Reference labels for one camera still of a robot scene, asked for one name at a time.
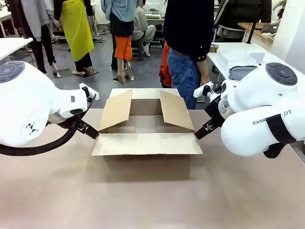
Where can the person in orange trousers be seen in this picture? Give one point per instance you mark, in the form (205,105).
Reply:
(122,35)

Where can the white flat box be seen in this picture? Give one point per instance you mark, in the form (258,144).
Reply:
(238,58)

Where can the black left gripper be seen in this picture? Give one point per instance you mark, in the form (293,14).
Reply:
(75,122)

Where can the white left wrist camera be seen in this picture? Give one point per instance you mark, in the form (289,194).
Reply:
(89,88)

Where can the seated person in grey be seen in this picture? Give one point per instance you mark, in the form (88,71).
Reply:
(143,28)

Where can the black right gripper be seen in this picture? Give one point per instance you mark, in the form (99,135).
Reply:
(214,112)

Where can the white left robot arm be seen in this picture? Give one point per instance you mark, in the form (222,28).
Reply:
(28,100)

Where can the brown cardboard box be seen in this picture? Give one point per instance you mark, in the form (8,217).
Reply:
(145,143)

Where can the large white table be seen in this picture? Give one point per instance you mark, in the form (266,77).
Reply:
(219,62)

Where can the person in yellow apron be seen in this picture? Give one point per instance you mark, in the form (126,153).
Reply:
(76,28)

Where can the wooden workbench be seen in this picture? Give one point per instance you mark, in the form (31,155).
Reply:
(259,29)

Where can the small white table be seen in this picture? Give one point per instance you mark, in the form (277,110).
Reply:
(12,46)

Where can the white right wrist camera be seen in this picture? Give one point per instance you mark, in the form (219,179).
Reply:
(201,90)

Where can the orange blue jacket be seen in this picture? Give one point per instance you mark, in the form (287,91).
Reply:
(165,66)

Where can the black clamp pole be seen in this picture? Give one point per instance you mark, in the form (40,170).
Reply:
(252,23)

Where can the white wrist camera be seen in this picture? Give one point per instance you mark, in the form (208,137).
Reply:
(201,90)
(89,88)

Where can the brown packing tape roll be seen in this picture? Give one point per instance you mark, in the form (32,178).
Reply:
(214,48)

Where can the dark grey flat tray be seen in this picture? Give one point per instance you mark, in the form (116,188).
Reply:
(241,72)

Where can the person's right hand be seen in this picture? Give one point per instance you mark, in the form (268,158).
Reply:
(205,80)

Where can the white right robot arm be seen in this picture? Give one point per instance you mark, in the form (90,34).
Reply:
(257,100)

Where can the person in dark shirt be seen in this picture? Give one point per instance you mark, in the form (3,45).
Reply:
(186,35)

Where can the person in black jacket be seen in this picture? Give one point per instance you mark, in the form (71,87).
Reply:
(243,14)

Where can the person's right forearm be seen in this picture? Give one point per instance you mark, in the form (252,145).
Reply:
(203,69)

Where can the person in grey hoodie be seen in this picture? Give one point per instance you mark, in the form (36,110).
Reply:
(38,23)

